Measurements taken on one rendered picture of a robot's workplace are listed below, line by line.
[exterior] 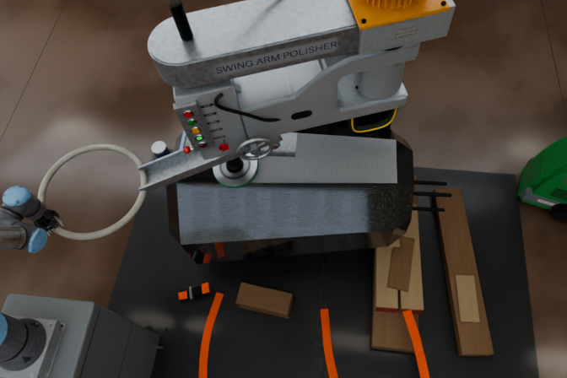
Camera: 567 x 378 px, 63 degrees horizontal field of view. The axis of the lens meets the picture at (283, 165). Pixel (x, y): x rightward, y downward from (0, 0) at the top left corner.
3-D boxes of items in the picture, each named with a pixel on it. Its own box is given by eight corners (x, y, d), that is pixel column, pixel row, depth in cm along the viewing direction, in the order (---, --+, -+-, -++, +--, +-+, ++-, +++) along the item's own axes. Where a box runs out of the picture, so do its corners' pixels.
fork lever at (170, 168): (275, 110, 206) (271, 105, 202) (284, 147, 196) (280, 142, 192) (143, 164, 220) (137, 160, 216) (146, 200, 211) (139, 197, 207)
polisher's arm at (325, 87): (387, 86, 208) (402, -1, 166) (405, 127, 197) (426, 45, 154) (228, 122, 206) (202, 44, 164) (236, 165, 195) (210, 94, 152)
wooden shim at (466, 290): (454, 275, 258) (455, 274, 257) (472, 276, 257) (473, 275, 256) (459, 321, 246) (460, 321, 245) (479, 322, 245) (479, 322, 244)
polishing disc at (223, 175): (262, 151, 223) (262, 150, 222) (250, 190, 214) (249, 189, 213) (221, 143, 227) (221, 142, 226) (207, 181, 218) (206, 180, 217)
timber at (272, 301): (239, 307, 268) (234, 303, 257) (244, 287, 273) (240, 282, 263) (288, 319, 262) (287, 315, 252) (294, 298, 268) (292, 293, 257)
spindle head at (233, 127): (278, 104, 204) (266, 29, 165) (288, 145, 193) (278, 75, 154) (198, 121, 203) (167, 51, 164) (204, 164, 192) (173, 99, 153)
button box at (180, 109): (213, 142, 181) (196, 98, 157) (214, 148, 180) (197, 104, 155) (194, 146, 181) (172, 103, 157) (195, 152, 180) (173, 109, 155)
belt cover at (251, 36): (418, -6, 168) (427, -46, 154) (445, 44, 156) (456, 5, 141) (159, 51, 166) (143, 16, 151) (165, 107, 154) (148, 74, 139)
